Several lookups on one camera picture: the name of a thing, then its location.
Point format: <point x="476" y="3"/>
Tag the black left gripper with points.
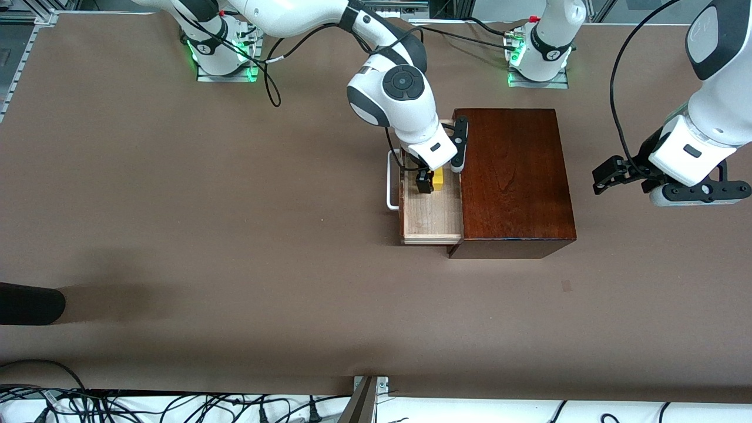
<point x="645" y="155"/>

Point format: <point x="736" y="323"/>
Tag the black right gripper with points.
<point x="422" y="180"/>

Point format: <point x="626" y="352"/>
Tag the yellow block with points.
<point x="438" y="181"/>

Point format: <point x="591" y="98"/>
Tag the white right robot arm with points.
<point x="405" y="111"/>

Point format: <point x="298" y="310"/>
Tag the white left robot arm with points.
<point x="717" y="111"/>

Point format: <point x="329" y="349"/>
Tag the dark brown wooden cabinet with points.
<point x="517" y="176"/>

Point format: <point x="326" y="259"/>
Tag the grey power strip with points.
<point x="405" y="4"/>

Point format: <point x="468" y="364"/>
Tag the brown table cover sheet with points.
<point x="235" y="235"/>

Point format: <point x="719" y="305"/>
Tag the black plug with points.
<point x="314" y="414"/>

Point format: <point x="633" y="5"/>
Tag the black rounded cylinder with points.
<point x="29" y="302"/>

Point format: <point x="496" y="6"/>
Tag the aluminium arm base plate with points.
<point x="558" y="84"/>
<point x="232" y="78"/>

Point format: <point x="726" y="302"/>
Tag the aluminium profile with bracket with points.
<point x="361" y="405"/>

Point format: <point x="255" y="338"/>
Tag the aluminium frame rail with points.
<point x="47" y="17"/>

